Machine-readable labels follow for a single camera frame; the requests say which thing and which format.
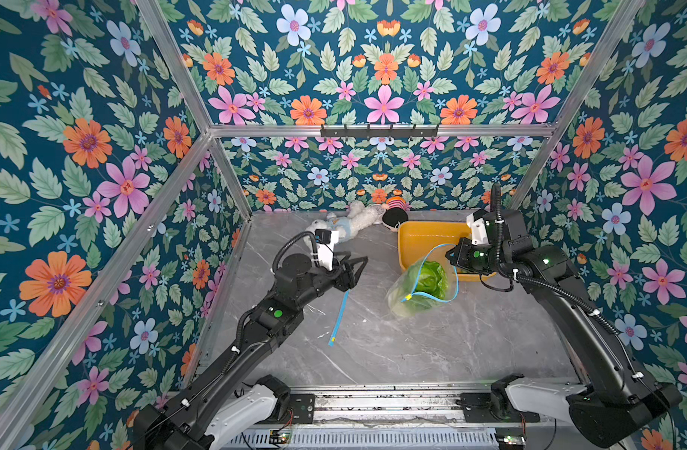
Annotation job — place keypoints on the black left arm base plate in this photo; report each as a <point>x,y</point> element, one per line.
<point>296,409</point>

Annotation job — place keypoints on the white plush bunny blue shirt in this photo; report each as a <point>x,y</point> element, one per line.
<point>335,229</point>

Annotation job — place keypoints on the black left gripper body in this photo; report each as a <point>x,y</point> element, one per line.
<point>316,280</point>

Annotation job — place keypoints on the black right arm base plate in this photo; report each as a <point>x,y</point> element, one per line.
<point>494,406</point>

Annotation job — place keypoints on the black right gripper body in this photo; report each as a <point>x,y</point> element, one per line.
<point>463,256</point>

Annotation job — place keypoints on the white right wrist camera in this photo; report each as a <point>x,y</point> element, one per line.
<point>482,227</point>

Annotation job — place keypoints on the blue zipper strip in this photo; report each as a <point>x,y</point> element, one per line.
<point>337,326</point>

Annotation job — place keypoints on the aluminium mounting rail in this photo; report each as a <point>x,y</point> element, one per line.
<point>451,405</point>

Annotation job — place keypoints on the green chinese cabbage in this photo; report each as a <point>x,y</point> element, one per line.
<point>425,286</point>

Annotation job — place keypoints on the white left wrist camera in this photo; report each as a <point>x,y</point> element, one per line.
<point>325,244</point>

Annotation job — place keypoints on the clear zipper bag blue seal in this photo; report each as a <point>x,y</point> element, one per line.
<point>394,294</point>

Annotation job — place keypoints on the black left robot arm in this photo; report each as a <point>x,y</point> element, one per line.
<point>182,423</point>

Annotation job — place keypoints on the black striped plush toy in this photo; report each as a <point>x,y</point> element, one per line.
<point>396,213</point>

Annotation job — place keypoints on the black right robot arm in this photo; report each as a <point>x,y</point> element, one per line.
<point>619,395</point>

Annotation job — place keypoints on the yellow plastic tray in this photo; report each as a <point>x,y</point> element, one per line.
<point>432,240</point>

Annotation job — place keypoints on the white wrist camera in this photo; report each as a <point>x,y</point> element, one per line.
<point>482,227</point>
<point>325,244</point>

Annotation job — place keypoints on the black hook rail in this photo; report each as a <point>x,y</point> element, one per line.
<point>370,131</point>

